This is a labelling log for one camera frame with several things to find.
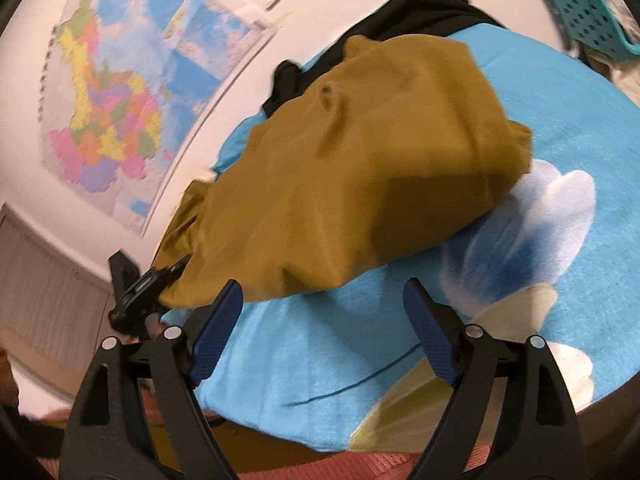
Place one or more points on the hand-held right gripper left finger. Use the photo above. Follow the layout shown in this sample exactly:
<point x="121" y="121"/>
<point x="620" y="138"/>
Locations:
<point x="220" y="330"/>

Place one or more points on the black cloth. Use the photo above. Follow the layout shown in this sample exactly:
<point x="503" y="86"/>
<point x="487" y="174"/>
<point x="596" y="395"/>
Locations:
<point x="430" y="10"/>

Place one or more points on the teal plastic basket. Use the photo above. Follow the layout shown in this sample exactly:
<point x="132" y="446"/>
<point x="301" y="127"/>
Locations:
<point x="585" y="15"/>

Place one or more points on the mustard yellow garment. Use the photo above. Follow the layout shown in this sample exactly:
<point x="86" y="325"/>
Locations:
<point x="325" y="185"/>

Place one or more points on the blue world map poster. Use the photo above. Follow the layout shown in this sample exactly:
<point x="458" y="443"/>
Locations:
<point x="220" y="35"/>

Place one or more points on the blue printed blanket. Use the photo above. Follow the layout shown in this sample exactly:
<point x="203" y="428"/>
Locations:
<point x="310" y="355"/>

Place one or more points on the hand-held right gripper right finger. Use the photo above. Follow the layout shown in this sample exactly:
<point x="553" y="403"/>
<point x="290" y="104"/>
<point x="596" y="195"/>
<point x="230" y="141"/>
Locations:
<point x="430" y="332"/>

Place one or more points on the colourful wall map poster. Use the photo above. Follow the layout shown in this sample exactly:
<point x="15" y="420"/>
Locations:
<point x="100" y="125"/>

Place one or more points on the grey ribbed radiator cover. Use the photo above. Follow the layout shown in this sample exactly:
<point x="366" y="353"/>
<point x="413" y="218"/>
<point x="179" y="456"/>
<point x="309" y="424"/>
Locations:
<point x="40" y="285"/>

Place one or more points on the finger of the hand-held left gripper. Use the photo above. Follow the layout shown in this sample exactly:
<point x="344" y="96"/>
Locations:
<point x="140" y="292"/>

